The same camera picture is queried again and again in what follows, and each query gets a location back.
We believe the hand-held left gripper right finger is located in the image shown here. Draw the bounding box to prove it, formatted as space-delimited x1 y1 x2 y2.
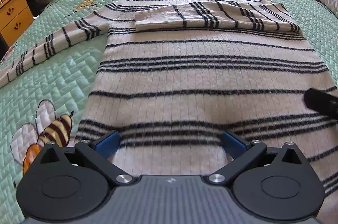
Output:
206 131 309 186

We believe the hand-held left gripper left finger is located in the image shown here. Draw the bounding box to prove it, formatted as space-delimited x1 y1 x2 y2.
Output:
33 130 136 186

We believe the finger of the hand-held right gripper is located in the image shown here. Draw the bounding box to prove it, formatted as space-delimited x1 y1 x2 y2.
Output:
304 88 338 121

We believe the white black-striped sweater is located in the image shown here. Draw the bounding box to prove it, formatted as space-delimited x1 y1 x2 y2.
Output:
0 0 338 197

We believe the green quilted bee bedspread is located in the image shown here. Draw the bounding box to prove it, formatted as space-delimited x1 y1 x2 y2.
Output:
0 0 338 187

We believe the wooden desk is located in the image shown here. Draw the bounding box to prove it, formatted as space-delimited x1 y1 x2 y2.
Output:
0 0 80 46

